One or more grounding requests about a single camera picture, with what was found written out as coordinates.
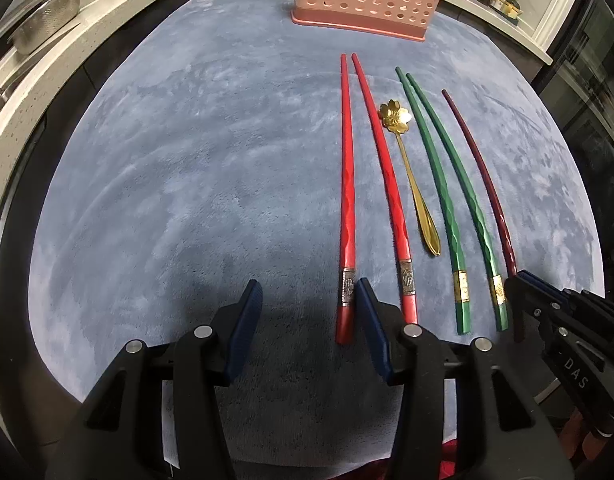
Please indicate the bright red chopstick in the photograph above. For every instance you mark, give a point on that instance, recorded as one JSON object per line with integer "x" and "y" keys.
{"x": 344, "y": 334}
{"x": 408, "y": 300}

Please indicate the gold flower spoon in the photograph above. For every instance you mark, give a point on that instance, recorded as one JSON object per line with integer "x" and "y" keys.
{"x": 395, "y": 118}

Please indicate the green chopstick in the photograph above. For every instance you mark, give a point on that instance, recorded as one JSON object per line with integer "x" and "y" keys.
{"x": 491, "y": 264}
{"x": 456, "y": 253}

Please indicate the black-framed glass door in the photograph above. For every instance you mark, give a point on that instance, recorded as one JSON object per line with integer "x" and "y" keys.
{"x": 577, "y": 88}

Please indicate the person's right hand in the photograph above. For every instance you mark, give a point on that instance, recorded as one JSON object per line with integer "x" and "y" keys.
{"x": 578, "y": 441}

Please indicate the stainless steel bowl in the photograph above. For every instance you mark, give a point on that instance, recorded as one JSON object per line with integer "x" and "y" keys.
{"x": 42, "y": 24}

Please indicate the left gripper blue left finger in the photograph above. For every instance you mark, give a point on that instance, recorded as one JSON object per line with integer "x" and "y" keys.
{"x": 244, "y": 327}

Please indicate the stainless steel sink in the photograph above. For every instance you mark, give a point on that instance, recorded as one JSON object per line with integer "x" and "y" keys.
{"x": 13, "y": 69}

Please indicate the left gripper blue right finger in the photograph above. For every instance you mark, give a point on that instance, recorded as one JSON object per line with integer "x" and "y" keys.
{"x": 367, "y": 307}

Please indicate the seasoning jar rack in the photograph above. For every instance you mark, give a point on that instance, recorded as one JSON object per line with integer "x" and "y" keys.
{"x": 509, "y": 9}

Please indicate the maroon chopstick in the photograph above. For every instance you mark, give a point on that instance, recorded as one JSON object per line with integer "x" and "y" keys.
{"x": 502, "y": 226}

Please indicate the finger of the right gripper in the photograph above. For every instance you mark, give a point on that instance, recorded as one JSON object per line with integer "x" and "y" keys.
{"x": 542, "y": 284}
{"x": 515, "y": 288}

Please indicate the grey-blue plush mat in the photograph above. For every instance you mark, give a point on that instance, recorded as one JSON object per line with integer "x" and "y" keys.
{"x": 212, "y": 157}

